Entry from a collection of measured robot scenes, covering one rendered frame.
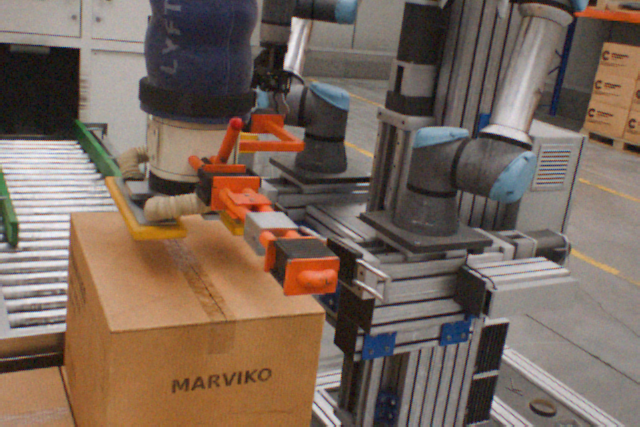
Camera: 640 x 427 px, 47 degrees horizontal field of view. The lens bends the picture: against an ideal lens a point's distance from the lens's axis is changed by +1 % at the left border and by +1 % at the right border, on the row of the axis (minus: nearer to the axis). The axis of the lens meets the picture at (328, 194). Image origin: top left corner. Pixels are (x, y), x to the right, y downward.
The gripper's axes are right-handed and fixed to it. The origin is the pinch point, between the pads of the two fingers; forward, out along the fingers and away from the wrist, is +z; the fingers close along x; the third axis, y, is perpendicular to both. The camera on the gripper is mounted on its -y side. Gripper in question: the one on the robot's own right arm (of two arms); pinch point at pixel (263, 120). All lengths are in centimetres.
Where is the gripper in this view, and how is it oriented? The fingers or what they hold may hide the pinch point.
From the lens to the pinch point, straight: 188.5
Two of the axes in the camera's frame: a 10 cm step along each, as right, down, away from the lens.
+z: -1.3, 9.5, 2.8
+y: 4.2, 3.1, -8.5
